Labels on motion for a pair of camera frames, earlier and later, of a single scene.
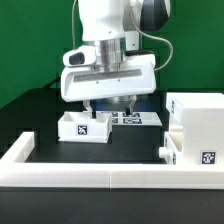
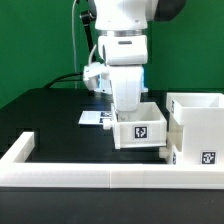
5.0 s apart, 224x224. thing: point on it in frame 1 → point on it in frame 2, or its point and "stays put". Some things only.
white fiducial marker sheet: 146,118 → 89,117
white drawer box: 79,127 → 143,128
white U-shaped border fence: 16,171 stays put
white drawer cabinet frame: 196,124 stays put
